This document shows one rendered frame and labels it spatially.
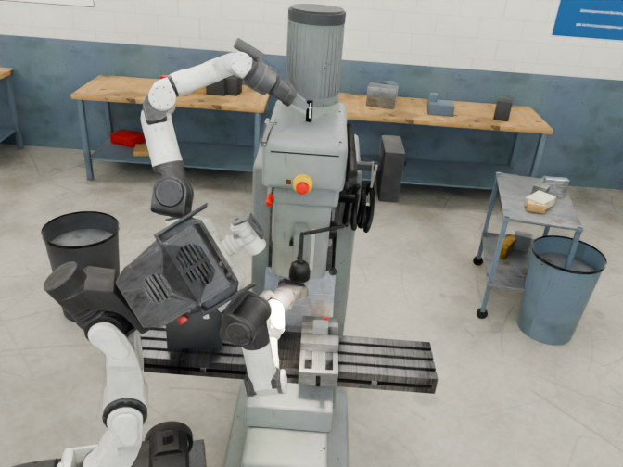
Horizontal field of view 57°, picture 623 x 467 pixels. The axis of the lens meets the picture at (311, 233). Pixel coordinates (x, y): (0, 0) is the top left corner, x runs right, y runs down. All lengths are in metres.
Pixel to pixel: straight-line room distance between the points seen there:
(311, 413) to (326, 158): 1.04
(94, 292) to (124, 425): 0.51
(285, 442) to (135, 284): 0.98
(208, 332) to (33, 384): 1.65
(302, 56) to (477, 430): 2.36
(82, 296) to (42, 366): 2.18
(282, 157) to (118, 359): 0.79
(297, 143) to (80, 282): 0.75
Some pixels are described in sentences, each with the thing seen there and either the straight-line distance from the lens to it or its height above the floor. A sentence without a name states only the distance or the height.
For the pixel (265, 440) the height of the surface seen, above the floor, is 0.71.
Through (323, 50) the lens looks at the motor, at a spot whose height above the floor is 2.09.
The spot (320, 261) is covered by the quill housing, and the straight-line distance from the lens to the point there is 2.09.
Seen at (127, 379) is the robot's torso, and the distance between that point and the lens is 1.98.
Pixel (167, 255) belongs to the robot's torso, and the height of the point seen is 1.66.
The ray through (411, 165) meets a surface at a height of 0.23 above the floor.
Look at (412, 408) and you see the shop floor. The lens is 3.58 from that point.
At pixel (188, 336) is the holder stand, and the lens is 2.42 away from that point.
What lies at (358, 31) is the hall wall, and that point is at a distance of 6.15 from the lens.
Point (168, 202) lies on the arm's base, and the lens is 1.71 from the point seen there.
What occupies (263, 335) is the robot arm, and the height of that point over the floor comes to 1.36.
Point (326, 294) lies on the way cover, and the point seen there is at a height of 0.97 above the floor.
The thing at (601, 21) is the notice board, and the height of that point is 1.74.
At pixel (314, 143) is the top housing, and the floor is 1.89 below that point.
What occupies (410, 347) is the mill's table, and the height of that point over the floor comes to 0.90.
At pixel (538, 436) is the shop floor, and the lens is 3.68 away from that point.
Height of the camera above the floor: 2.49
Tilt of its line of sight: 29 degrees down
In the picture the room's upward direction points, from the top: 4 degrees clockwise
